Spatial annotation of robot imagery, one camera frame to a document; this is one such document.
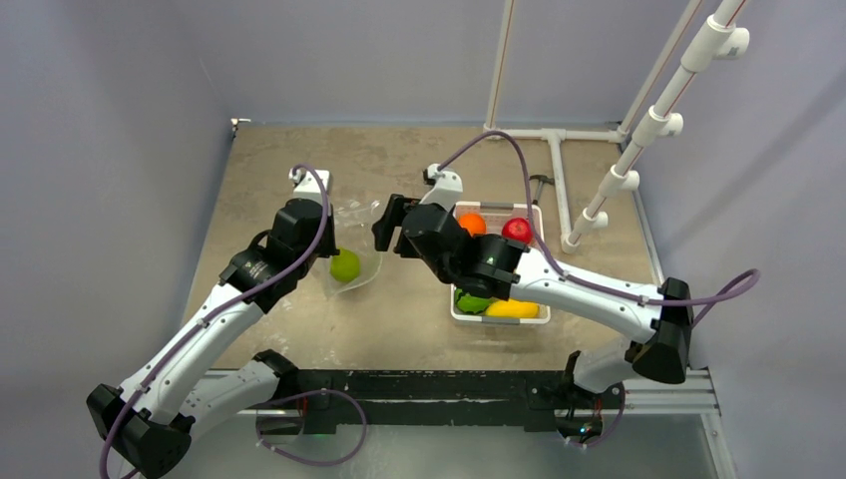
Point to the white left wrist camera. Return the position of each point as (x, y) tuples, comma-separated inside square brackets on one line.
[(310, 186)]

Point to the black hammer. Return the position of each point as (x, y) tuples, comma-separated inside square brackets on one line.
[(540, 182)]

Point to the orange fruit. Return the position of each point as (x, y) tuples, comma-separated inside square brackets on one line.
[(473, 223)]

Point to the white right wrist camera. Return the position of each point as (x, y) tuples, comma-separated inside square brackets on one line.
[(446, 187)]

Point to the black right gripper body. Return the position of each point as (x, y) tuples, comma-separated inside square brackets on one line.
[(399, 223)]

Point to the yellow mango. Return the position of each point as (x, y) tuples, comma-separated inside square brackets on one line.
[(513, 309)]

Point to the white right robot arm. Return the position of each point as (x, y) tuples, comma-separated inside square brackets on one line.
[(652, 322)]

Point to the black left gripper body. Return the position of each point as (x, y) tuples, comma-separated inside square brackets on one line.
[(328, 246)]

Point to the red apple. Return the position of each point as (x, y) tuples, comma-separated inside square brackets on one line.
[(518, 229)]

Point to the white pvc pipe frame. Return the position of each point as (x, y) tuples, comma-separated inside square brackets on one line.
[(651, 115)]

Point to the green ridged squash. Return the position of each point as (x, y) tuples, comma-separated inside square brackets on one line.
[(469, 304)]

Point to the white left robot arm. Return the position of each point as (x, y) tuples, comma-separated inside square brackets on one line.
[(152, 418)]

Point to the green lime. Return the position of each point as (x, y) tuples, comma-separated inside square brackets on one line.
[(345, 267)]

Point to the white plastic basket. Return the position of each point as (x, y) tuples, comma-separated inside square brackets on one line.
[(495, 215)]

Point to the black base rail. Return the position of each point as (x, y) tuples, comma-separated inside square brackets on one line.
[(535, 401)]

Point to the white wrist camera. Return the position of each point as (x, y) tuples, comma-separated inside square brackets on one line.
[(446, 187), (310, 186)]

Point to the clear zip top bag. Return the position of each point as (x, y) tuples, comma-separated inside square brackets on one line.
[(352, 227)]

